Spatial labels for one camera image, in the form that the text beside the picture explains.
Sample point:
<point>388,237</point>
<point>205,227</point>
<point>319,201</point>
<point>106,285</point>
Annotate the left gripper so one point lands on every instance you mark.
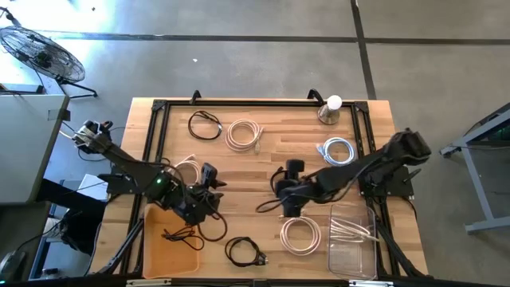
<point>195,207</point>

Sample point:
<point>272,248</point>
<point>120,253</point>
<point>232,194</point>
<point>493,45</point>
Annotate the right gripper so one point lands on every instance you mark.
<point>293,193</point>

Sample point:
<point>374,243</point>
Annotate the clear plastic bin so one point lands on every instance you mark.
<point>350,263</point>

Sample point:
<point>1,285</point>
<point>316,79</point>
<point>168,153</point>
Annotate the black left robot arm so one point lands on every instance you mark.
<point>131,167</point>

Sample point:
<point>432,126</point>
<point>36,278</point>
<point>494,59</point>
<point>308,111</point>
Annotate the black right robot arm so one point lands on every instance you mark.
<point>346,175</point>

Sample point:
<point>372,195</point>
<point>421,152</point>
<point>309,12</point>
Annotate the white bulb metal lamp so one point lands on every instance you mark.
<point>328,113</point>

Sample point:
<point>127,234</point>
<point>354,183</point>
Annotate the orange plastic bin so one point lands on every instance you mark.
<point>167,263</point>

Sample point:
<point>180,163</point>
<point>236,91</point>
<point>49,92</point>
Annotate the white paper sheet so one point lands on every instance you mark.
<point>93,189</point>

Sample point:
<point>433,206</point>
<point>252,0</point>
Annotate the dark floor equipment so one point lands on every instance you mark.
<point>79,231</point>

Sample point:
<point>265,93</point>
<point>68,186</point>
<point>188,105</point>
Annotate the grey cabinet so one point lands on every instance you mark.
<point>28,151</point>

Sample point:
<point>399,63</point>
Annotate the grey metal stand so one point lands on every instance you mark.
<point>490,224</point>

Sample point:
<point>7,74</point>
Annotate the black floor fan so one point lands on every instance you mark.
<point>44,56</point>

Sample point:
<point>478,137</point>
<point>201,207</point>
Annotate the black curved frame hook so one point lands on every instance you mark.
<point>316,95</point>
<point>195,96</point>

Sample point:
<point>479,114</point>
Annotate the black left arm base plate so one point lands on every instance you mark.
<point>119,185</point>

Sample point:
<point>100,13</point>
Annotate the black aluminium table frame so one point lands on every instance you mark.
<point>259,103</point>

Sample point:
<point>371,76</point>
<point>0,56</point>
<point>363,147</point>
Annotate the silver metal bracket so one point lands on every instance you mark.
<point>370,283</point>
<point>149,282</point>

